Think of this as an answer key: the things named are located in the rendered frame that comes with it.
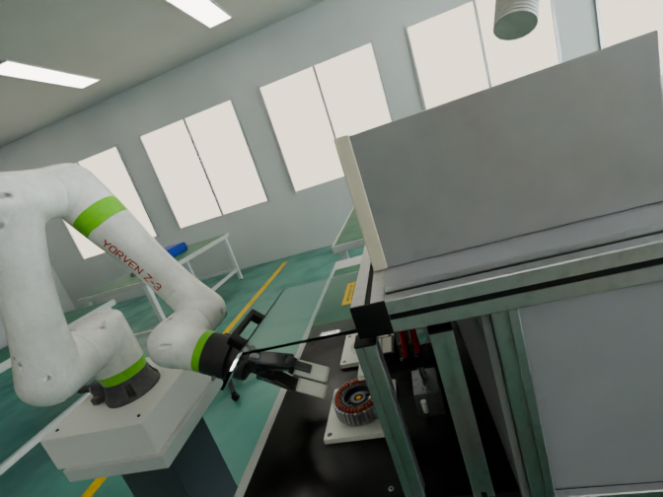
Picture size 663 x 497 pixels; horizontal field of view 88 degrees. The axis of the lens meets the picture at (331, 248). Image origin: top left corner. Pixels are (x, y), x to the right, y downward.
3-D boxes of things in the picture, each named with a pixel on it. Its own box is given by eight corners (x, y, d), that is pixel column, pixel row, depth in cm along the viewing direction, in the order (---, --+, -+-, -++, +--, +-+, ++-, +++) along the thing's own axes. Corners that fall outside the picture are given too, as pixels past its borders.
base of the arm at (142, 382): (67, 413, 100) (56, 396, 98) (109, 377, 113) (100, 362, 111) (134, 406, 92) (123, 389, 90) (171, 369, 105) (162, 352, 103)
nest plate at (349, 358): (340, 369, 92) (339, 365, 91) (347, 338, 106) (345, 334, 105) (396, 359, 88) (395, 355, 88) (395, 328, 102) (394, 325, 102)
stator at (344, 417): (333, 431, 70) (328, 416, 69) (340, 392, 80) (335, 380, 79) (387, 424, 67) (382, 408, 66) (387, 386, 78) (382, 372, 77)
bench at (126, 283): (108, 360, 381) (75, 300, 363) (197, 289, 560) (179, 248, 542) (175, 345, 360) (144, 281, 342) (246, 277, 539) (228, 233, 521)
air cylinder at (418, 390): (419, 417, 68) (412, 394, 66) (416, 391, 75) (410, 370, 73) (446, 414, 67) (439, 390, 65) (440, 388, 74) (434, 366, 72)
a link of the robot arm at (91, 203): (10, 192, 76) (35, 153, 73) (58, 183, 88) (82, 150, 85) (75, 249, 79) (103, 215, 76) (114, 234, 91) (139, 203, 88)
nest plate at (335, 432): (325, 445, 69) (323, 440, 68) (335, 392, 83) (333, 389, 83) (398, 435, 65) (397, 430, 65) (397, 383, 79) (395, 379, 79)
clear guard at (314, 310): (221, 390, 55) (206, 359, 54) (269, 318, 78) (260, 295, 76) (423, 355, 47) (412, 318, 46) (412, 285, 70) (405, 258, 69)
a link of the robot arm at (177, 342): (137, 372, 75) (132, 332, 71) (172, 336, 87) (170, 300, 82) (195, 389, 74) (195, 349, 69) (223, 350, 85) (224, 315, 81)
